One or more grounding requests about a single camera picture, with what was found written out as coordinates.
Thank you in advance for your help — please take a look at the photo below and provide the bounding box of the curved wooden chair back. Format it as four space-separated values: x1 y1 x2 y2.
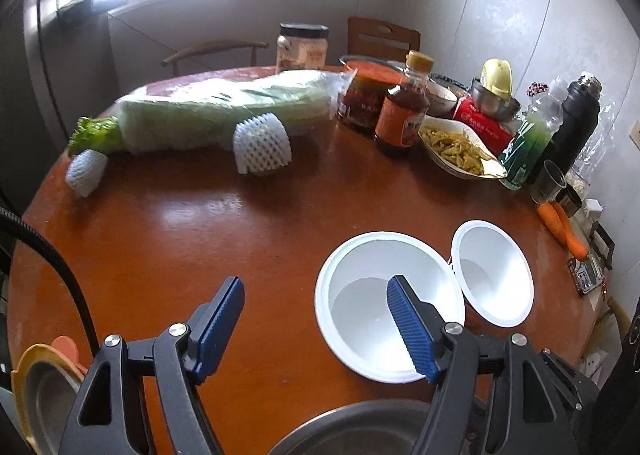
161 40 271 78

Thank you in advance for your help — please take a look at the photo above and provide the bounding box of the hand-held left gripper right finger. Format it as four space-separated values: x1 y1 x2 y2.
386 275 571 455

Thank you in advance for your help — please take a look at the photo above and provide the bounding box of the white paper bowl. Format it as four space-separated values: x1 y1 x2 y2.
315 231 467 382
451 220 534 327

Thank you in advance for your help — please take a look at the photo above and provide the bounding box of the wooden chair with slot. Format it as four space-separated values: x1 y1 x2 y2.
346 16 422 68

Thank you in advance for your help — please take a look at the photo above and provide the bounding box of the shallow steel dish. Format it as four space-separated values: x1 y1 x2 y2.
22 360 83 455

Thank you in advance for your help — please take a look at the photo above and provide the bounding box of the black cable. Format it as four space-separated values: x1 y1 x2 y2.
0 205 101 356

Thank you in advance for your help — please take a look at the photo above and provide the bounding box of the orange-label sauce bottle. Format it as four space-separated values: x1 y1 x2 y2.
374 51 435 159

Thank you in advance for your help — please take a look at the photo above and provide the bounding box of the white dish of food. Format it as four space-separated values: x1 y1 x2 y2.
417 115 508 180

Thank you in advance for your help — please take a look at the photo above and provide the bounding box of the black thermos flask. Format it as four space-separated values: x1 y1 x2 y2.
537 75 601 186

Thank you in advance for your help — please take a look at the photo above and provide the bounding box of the green lettuce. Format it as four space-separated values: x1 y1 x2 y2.
67 116 123 156

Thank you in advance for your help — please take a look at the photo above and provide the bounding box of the red-lidded chili sauce jar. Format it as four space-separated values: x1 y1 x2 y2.
336 61 406 132

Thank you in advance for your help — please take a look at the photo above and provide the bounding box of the grey refrigerator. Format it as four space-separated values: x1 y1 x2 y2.
15 0 121 146

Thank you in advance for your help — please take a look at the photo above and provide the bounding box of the clear plastic bag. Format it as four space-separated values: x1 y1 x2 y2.
575 80 631 186

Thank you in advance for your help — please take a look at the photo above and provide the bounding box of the green liquid plastic bottle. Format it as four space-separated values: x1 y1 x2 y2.
499 82 566 190

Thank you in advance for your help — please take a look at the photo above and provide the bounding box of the large foam-netted fruit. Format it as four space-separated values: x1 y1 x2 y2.
232 113 291 176

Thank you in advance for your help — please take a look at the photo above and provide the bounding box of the orange carrot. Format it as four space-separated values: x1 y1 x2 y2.
552 202 591 261
537 202 571 241

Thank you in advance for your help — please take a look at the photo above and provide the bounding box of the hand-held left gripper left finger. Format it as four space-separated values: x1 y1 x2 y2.
59 276 246 455

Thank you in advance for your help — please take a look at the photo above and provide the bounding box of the red cardboard box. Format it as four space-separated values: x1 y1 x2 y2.
452 96 521 156

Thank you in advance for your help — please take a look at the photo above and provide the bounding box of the black-lidded clear jar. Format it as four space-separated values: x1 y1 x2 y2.
276 23 330 73

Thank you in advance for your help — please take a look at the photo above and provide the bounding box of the small steel bowl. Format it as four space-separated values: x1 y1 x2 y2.
471 78 522 120

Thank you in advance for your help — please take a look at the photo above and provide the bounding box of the black metal frame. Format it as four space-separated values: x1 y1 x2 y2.
587 222 616 271

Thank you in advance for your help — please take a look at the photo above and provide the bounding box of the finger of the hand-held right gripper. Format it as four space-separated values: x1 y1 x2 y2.
541 349 601 414

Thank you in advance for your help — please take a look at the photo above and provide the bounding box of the large steel bowl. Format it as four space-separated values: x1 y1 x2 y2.
267 399 433 455

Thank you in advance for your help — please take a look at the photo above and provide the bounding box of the wrapped napa cabbage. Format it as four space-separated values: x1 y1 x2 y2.
116 69 358 153

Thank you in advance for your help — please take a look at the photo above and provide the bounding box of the yellow plastic cup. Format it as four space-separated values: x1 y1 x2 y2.
481 58 514 96

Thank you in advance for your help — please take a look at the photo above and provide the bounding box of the white ceramic bowl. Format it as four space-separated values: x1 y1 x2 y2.
426 73 460 118

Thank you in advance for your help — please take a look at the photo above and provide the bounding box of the small steel cup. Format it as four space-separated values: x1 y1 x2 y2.
557 183 583 218

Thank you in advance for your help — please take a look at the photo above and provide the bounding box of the small foam-netted fruit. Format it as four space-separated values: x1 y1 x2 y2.
65 150 108 198

